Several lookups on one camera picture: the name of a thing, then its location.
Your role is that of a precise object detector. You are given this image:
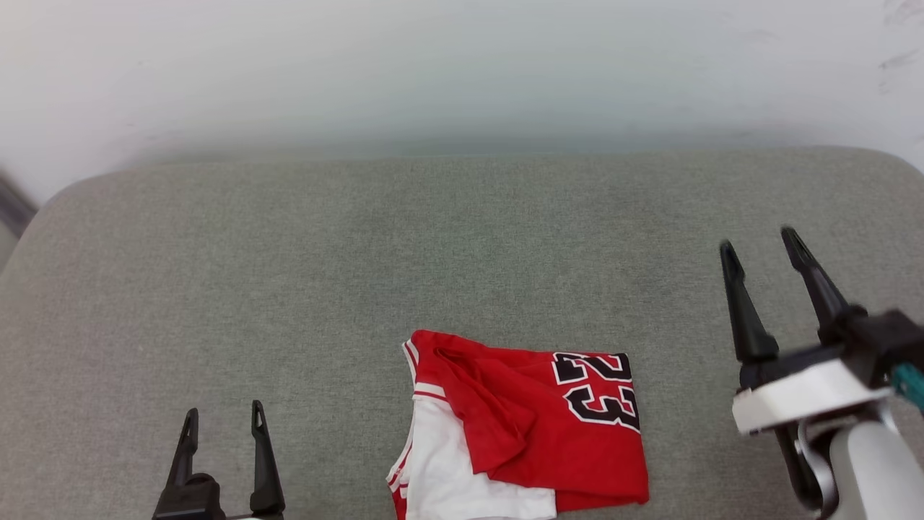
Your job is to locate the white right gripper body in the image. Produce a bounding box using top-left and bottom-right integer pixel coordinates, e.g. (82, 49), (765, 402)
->
(731, 344), (897, 437)

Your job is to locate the red white basketball jersey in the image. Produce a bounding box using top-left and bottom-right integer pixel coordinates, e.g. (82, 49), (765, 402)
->
(385, 329), (650, 520)

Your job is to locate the grey fabric sofa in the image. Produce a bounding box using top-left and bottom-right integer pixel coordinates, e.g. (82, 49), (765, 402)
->
(0, 147), (924, 520)

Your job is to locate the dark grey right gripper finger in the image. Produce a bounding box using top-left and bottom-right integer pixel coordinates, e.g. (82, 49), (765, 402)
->
(780, 226), (868, 345)
(719, 240), (780, 366)

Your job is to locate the green right camera cable plug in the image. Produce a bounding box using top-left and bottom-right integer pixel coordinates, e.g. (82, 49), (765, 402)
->
(891, 363), (924, 414)

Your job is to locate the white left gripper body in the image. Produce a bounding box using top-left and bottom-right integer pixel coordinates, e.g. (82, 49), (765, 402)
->
(151, 473), (253, 520)

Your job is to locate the dark grey baseboard strip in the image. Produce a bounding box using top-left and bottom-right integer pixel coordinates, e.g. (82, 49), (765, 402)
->
(0, 172), (38, 241)

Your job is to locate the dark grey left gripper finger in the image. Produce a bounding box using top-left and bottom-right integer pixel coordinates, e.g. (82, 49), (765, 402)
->
(165, 408), (201, 489)
(248, 400), (287, 516)

